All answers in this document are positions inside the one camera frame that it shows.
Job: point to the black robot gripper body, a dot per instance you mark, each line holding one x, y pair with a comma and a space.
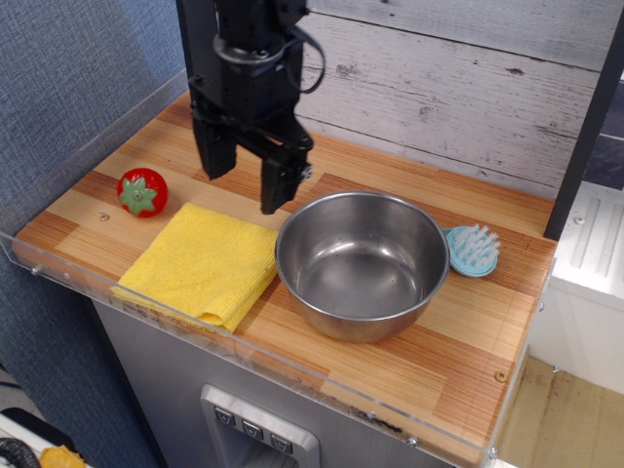
259, 91

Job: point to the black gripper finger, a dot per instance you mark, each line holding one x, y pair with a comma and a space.
279, 183
217, 148

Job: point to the stainless steel bowl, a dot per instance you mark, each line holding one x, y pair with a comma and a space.
361, 266

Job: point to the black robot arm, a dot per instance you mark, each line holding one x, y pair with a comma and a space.
255, 25

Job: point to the red toy tomato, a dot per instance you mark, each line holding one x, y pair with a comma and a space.
142, 192

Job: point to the yellow folded cloth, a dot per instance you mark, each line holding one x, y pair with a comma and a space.
207, 265

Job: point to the light blue scrub brush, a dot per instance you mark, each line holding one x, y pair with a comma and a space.
473, 250

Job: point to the clear acrylic table guard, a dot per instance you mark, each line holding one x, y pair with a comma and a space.
432, 395

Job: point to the grey cabinet with dispenser panel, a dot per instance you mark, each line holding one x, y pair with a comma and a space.
219, 400

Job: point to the white side cabinet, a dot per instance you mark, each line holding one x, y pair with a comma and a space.
578, 325

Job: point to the yellow object bottom left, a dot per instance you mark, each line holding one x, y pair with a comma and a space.
61, 457

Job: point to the black left vertical post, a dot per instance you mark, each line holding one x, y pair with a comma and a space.
198, 28

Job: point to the black vertical post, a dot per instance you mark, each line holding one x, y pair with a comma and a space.
198, 28
593, 122

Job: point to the black right vertical post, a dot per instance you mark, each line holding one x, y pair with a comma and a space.
593, 122

